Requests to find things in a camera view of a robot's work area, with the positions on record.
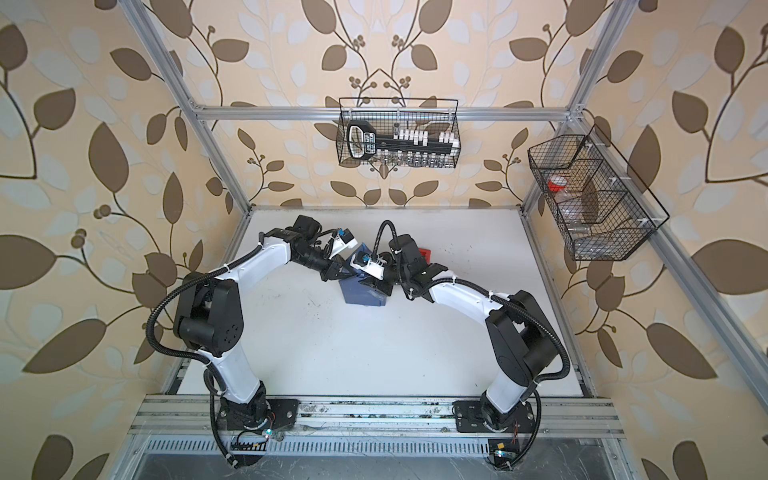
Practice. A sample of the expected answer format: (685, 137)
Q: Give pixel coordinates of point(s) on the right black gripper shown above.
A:
(380, 285)

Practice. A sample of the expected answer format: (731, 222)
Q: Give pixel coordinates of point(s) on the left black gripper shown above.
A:
(333, 272)

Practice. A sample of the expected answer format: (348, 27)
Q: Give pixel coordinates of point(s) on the light blue wrapping paper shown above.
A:
(352, 288)

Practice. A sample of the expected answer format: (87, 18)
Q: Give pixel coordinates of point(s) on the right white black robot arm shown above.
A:
(525, 346)

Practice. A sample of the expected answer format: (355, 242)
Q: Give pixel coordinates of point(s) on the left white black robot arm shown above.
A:
(210, 318)

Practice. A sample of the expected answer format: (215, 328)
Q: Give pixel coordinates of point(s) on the red tape dispenser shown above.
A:
(425, 253)

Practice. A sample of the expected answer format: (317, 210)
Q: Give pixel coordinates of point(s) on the black socket wrench set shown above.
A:
(398, 144)

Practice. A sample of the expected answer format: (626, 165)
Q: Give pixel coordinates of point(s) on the red capped clear container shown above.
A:
(557, 183)

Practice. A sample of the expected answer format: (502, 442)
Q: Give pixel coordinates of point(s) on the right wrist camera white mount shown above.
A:
(370, 264)

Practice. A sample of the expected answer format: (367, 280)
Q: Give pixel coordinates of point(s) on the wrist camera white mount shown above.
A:
(342, 239)
(370, 264)

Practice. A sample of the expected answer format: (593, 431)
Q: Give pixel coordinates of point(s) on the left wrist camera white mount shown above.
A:
(342, 239)

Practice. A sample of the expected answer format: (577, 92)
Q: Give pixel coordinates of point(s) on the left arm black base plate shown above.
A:
(259, 415)

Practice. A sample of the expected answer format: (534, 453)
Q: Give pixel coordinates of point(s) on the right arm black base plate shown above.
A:
(480, 416)

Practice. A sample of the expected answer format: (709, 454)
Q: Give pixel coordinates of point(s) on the black wire basket back wall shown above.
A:
(432, 114)

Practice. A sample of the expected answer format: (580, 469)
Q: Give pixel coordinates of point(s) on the black wire basket wall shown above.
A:
(607, 211)
(432, 114)

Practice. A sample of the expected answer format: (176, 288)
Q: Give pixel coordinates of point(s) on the aluminium front rail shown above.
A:
(399, 416)

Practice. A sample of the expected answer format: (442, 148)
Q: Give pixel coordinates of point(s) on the black wire basket right wall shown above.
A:
(607, 211)

